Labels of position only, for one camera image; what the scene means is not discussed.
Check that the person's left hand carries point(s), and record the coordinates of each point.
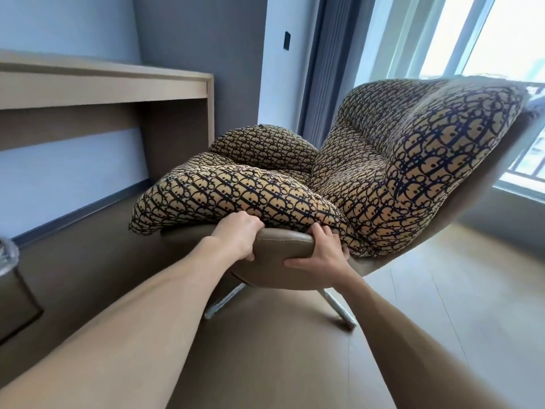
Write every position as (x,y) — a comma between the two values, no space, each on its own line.
(232,236)

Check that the person's right hand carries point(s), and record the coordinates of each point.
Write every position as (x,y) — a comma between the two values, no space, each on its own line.
(330,261)

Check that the person's left thumb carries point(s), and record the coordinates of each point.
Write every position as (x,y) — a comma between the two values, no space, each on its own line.
(248,256)

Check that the person's right thumb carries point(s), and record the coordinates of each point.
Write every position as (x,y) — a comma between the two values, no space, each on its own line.
(300,264)

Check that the taupe leather lounge chair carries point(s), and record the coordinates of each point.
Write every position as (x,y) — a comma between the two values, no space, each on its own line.
(279,251)

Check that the person's left forearm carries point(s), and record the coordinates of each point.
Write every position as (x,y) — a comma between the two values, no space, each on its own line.
(127,332)

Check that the person's right forearm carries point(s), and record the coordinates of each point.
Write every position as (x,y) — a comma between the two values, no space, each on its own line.
(408,349)

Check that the silver metal chair base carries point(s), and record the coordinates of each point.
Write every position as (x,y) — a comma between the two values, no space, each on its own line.
(223,300)

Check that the patterned beige navy chair cushion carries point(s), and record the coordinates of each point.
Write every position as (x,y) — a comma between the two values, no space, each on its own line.
(383,166)

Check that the dark grey baseboard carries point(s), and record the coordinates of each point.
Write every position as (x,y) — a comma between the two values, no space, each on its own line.
(81,210)

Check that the grey blue curtain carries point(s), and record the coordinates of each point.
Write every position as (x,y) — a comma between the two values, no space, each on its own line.
(336,59)

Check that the brown leather furniture piece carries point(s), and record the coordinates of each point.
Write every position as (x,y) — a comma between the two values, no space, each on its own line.
(17,306)

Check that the light wooden desk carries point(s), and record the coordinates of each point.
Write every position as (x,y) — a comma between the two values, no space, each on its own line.
(85,85)

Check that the white sheer curtain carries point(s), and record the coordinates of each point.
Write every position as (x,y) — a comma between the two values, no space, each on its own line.
(396,33)

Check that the dark balcony railing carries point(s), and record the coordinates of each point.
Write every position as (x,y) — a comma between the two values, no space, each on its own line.
(532,157)

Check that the black wall switch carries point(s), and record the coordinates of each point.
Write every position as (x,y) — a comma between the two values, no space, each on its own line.
(287,40)

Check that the white window frame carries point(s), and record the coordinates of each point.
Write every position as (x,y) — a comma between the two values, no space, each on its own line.
(468,29)

